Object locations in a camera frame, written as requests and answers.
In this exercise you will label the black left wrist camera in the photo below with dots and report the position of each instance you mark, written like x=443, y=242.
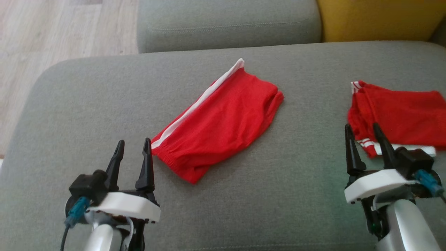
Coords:
x=87, y=186

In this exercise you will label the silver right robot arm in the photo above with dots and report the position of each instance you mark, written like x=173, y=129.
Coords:
x=404, y=226

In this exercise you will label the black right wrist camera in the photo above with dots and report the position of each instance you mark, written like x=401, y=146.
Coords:
x=414, y=158

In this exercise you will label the small grey sofa seat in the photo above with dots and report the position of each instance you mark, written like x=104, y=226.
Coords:
x=226, y=24

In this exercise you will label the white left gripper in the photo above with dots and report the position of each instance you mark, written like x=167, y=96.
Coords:
x=129, y=204

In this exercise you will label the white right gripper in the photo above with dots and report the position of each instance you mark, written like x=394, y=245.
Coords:
x=373, y=183

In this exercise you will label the red shorts with white stripe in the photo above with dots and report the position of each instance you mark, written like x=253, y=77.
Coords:
x=219, y=122

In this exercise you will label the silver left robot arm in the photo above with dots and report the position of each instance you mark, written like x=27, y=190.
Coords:
x=101, y=238

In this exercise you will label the large grey sofa seat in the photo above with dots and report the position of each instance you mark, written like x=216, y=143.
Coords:
x=244, y=202

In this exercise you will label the red and white jersey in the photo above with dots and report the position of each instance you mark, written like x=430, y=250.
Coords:
x=400, y=115

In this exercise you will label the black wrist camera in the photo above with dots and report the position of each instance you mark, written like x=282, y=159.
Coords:
x=87, y=186
x=414, y=158

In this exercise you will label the yellow sofa backrest cushion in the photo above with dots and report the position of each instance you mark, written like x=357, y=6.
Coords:
x=376, y=17

